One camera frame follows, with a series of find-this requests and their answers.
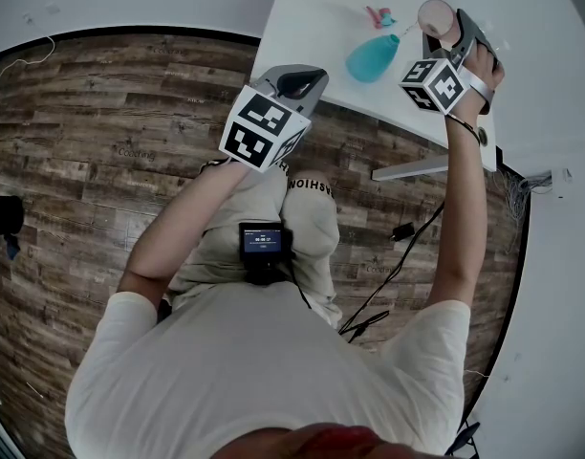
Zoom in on person's right hand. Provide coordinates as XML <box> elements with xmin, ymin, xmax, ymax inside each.
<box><xmin>447</xmin><ymin>45</ymin><xmax>507</xmax><ymax>123</ymax></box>

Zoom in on pink plastic cup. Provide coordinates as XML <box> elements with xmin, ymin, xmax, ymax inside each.
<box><xmin>417</xmin><ymin>0</ymin><xmax>459</xmax><ymax>37</ymax></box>

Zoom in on long black cable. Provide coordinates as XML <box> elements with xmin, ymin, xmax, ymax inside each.
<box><xmin>337</xmin><ymin>201</ymin><xmax>445</xmax><ymax>343</ymax></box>

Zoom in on black folding chair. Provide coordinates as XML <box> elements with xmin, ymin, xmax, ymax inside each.
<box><xmin>447</xmin><ymin>421</ymin><xmax>483</xmax><ymax>459</ymax></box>

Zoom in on person's right leg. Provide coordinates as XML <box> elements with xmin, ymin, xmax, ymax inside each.
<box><xmin>296</xmin><ymin>169</ymin><xmax>333</xmax><ymax>185</ymax></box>

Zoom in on white table leg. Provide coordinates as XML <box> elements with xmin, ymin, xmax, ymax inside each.
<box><xmin>371</xmin><ymin>153</ymin><xmax>451</xmax><ymax>182</ymax></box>

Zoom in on small black monitor screen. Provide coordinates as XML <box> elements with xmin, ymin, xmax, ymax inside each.
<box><xmin>238</xmin><ymin>221</ymin><xmax>293</xmax><ymax>286</ymax></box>

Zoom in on black round bin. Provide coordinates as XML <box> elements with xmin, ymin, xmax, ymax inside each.
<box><xmin>0</xmin><ymin>194</ymin><xmax>25</xmax><ymax>237</ymax></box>

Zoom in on person's face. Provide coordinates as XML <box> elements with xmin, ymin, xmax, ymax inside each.
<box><xmin>220</xmin><ymin>423</ymin><xmax>418</xmax><ymax>459</ymax></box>

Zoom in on white power strip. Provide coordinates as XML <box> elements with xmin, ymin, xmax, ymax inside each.
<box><xmin>552</xmin><ymin>165</ymin><xmax>574</xmax><ymax>199</ymax></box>

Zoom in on person's right forearm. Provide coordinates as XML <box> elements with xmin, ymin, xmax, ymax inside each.
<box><xmin>425</xmin><ymin>115</ymin><xmax>488</xmax><ymax>313</ymax></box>

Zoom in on person's left forearm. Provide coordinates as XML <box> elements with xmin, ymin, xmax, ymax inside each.
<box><xmin>118</xmin><ymin>160</ymin><xmax>253</xmax><ymax>313</ymax></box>

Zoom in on tangle of grey wires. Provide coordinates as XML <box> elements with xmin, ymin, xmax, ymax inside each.
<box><xmin>500</xmin><ymin>167</ymin><xmax>554</xmax><ymax>252</ymax></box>

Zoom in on clear glass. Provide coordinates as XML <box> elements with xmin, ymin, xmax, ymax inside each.
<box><xmin>483</xmin><ymin>26</ymin><xmax>509</xmax><ymax>53</ymax></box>

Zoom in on teal flask bottle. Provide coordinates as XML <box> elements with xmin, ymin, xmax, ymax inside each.
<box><xmin>344</xmin><ymin>33</ymin><xmax>401</xmax><ymax>84</ymax></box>

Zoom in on long white cable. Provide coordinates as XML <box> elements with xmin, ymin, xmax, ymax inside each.
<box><xmin>0</xmin><ymin>34</ymin><xmax>54</xmax><ymax>96</ymax></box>

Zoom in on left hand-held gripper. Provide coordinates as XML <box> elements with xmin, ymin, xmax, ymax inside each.
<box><xmin>219</xmin><ymin>64</ymin><xmax>331</xmax><ymax>174</ymax></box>

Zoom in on pink and teal small items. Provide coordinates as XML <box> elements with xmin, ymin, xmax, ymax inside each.
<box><xmin>365</xmin><ymin>5</ymin><xmax>399</xmax><ymax>31</ymax></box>

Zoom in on beige t-shirt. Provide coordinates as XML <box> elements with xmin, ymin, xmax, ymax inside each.
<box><xmin>65</xmin><ymin>282</ymin><xmax>471</xmax><ymax>459</ymax></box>

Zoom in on thin dark bracelet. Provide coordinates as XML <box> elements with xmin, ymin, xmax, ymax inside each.
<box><xmin>444</xmin><ymin>112</ymin><xmax>481</xmax><ymax>145</ymax></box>

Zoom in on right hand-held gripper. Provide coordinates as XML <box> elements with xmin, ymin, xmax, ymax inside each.
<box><xmin>400</xmin><ymin>9</ymin><xmax>488</xmax><ymax>116</ymax></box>

